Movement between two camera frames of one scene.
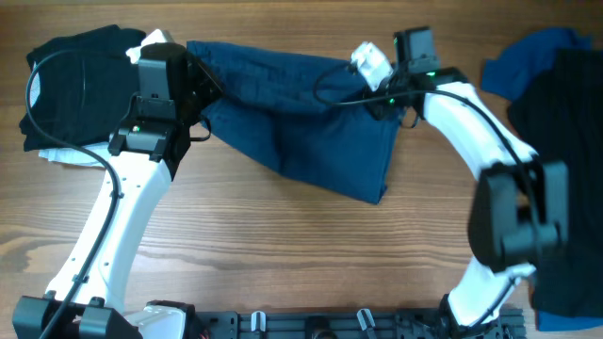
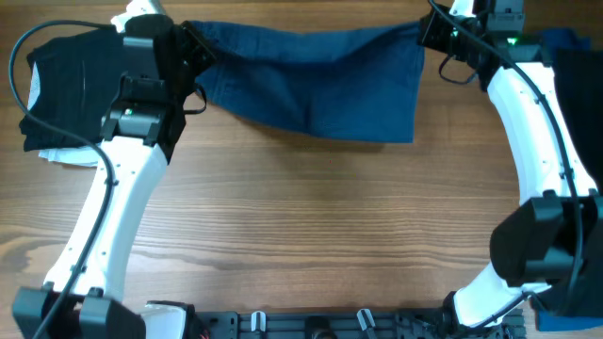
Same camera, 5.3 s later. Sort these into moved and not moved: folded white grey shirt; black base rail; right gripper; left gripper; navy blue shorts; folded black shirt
Moved: left gripper; navy blue shorts; right gripper
Not moved: folded white grey shirt; folded black shirt; black base rail
